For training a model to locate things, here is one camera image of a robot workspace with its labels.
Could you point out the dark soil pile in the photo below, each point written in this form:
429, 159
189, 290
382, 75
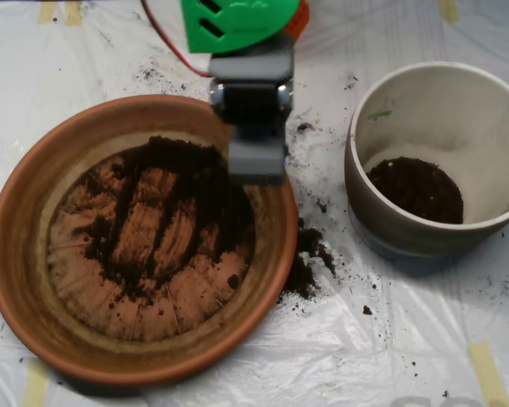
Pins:
174, 152

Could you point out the beige masking tape strip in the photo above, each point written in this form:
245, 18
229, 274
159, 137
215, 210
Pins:
36, 386
449, 10
46, 12
488, 373
73, 15

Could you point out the white plastic cover sheet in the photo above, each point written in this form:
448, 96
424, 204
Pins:
365, 360

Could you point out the white ceramic pot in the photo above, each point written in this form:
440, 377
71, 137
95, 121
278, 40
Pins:
407, 241

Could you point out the terracotta clay saucer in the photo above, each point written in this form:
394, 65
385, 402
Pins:
25, 254

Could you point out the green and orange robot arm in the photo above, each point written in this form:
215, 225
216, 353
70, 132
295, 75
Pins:
237, 25

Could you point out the spilled dark soil heap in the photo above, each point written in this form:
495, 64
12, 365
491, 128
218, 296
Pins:
303, 271

